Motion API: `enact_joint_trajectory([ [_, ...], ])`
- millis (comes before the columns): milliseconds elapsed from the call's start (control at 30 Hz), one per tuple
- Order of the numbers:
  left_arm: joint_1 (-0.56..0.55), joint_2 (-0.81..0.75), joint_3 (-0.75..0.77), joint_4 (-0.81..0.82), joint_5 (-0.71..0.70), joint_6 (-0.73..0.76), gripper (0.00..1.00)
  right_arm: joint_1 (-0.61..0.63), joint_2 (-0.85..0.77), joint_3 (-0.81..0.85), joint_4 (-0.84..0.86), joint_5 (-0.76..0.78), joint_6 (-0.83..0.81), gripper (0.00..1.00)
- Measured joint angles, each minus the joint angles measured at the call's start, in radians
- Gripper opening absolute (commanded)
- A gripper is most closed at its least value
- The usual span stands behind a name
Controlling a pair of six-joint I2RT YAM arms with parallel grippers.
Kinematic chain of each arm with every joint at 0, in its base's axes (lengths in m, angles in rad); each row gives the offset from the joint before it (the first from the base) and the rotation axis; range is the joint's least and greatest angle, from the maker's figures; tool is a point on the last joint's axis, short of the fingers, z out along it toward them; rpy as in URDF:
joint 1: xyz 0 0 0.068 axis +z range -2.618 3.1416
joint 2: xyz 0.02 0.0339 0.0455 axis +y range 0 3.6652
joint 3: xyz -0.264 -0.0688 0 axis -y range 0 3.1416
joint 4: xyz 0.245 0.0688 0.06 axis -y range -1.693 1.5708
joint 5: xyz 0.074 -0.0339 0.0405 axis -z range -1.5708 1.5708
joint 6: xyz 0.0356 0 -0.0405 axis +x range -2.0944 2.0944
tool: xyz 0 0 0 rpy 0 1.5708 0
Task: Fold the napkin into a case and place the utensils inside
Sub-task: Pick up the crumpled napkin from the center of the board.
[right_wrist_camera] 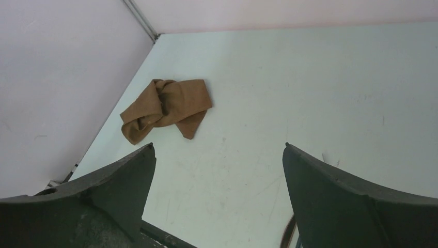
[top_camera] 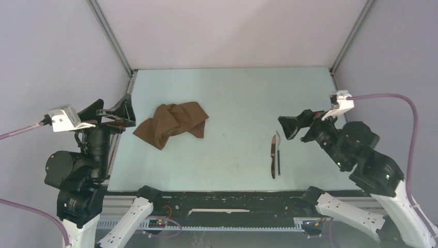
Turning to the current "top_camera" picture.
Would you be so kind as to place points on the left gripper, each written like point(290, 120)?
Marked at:
point(124, 110)

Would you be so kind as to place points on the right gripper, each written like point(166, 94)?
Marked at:
point(290, 124)

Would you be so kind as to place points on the brown cloth napkin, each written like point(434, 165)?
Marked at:
point(171, 120)

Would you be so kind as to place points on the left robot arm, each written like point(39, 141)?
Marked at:
point(80, 176)

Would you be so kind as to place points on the right controller board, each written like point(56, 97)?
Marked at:
point(313, 224)

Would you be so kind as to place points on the controller board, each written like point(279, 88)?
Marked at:
point(157, 223)
point(313, 224)

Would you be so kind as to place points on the left controller board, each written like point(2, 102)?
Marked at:
point(157, 223)

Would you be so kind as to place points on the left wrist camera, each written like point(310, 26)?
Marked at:
point(65, 118)

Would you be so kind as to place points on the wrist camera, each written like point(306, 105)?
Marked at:
point(65, 118)
point(340, 104)

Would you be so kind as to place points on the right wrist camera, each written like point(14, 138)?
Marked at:
point(340, 104)

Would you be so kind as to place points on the left aluminium frame post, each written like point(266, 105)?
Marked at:
point(109, 34)

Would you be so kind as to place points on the aluminium frame post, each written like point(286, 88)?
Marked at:
point(109, 34)
point(361, 19)

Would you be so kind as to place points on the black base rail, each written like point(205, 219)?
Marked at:
point(235, 209)

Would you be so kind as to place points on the right aluminium frame post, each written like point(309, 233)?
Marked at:
point(361, 19)

